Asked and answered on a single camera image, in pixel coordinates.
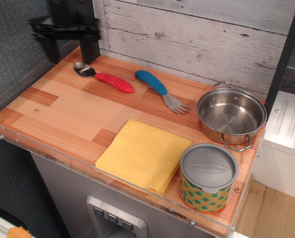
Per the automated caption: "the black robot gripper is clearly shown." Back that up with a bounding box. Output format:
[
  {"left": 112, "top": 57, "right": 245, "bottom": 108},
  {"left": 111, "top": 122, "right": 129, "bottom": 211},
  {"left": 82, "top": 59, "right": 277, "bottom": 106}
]
[{"left": 28, "top": 0, "right": 100, "bottom": 65}]

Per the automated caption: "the blue handled metal fork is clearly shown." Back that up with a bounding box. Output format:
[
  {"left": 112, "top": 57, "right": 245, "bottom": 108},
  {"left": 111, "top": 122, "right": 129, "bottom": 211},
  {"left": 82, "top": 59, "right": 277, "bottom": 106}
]
[{"left": 135, "top": 70, "right": 190, "bottom": 114}]

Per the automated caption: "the yellow folded cloth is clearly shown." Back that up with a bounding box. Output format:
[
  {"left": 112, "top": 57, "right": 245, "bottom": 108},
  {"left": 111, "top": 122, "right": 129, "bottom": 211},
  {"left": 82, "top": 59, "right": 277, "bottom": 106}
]
[{"left": 95, "top": 119, "right": 192, "bottom": 196}]

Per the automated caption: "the clear acrylic edge guard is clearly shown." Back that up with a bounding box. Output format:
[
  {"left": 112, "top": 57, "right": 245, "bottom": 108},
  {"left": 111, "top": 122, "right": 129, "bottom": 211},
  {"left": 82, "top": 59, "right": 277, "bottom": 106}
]
[{"left": 0, "top": 125, "right": 235, "bottom": 238}]

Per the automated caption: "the small steel pot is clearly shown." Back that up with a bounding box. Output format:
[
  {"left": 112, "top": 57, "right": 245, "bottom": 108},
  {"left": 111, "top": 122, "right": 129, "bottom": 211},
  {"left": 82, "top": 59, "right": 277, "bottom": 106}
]
[{"left": 196, "top": 81, "right": 267, "bottom": 152}]

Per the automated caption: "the silver dispenser panel with buttons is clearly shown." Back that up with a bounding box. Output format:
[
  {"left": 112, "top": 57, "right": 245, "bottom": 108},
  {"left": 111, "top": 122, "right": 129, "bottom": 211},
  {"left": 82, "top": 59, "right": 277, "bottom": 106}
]
[{"left": 86, "top": 195, "right": 148, "bottom": 238}]

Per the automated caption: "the green orange patterned can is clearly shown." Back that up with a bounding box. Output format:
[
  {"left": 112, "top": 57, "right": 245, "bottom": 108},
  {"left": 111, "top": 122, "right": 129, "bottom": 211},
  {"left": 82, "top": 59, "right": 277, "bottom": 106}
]
[{"left": 179, "top": 143, "right": 238, "bottom": 213}]

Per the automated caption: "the orange object at corner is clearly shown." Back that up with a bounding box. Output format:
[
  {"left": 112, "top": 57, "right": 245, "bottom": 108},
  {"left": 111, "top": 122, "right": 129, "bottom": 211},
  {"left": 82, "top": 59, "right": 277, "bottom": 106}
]
[{"left": 6, "top": 227, "right": 33, "bottom": 238}]

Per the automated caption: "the white toy sink unit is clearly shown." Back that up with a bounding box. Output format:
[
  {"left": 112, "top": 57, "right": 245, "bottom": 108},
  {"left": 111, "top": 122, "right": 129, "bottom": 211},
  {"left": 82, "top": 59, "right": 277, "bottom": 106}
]
[{"left": 250, "top": 36, "right": 295, "bottom": 202}]

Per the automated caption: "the red handled metal spoon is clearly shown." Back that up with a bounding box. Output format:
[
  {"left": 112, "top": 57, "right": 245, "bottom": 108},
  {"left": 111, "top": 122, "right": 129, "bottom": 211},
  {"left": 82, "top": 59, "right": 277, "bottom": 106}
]
[{"left": 74, "top": 62, "right": 134, "bottom": 93}]

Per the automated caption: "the dark right vertical post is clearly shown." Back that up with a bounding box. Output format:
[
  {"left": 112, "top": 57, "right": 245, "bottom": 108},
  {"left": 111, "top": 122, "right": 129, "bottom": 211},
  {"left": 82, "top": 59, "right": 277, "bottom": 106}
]
[{"left": 264, "top": 15, "right": 295, "bottom": 119}]

